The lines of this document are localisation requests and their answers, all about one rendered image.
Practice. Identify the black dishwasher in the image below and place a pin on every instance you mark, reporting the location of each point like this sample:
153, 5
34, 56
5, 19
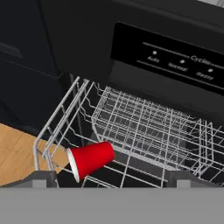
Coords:
163, 52

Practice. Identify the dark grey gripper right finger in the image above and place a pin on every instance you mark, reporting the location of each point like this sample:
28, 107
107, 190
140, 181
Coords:
186, 178

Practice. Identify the dark cabinet run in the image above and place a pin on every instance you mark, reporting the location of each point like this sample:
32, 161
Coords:
23, 64

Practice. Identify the red plastic cup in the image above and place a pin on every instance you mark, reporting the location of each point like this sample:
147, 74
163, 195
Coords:
92, 159

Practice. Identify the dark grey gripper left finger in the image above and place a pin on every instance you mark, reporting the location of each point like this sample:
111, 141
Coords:
40, 178

